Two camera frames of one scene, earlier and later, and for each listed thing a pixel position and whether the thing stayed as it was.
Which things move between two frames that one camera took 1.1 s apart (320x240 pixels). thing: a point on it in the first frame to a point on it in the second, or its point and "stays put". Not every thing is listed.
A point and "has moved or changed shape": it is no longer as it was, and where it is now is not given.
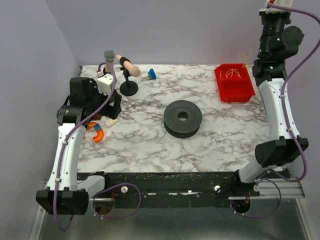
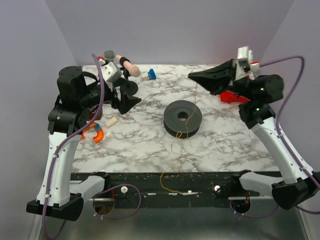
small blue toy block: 97,127 stays put
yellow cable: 241,56 has moved or changed shape
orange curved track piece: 100,135 stays put
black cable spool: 182,119 stays put
